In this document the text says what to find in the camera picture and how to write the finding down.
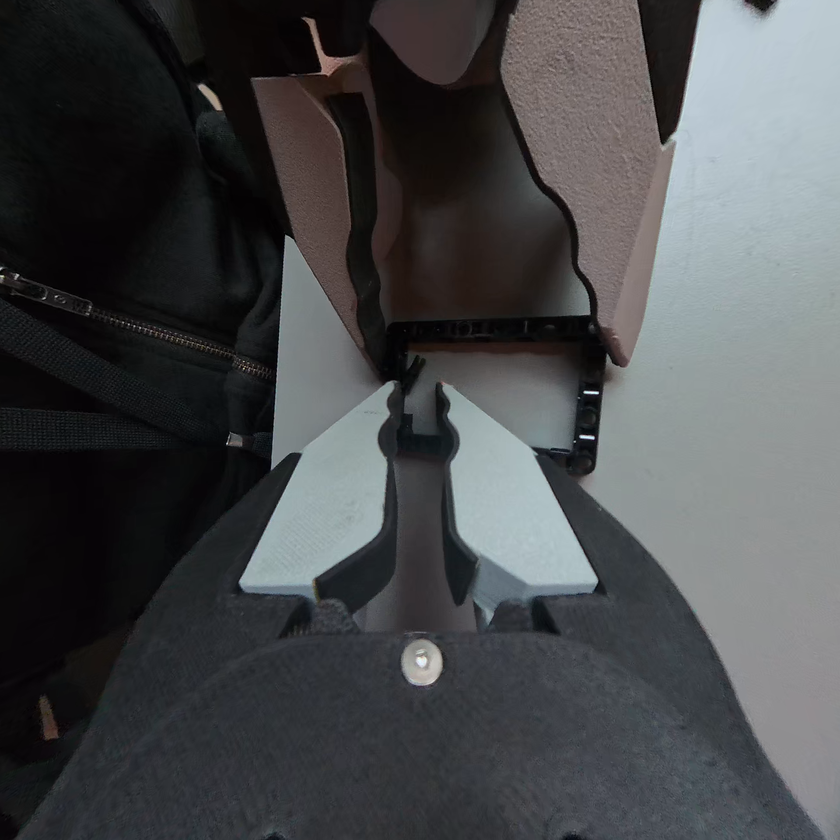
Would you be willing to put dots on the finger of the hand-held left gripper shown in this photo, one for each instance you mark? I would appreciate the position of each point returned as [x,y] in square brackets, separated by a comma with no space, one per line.
[590,131]
[308,197]

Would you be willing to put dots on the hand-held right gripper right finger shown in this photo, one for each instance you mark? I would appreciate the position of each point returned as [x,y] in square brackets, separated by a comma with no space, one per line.
[518,518]

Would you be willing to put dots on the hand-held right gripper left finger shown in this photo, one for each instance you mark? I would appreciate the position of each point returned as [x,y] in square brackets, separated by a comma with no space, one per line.
[321,512]

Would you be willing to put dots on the black rectangular lego frame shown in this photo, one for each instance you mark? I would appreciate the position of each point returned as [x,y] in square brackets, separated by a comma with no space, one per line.
[590,407]

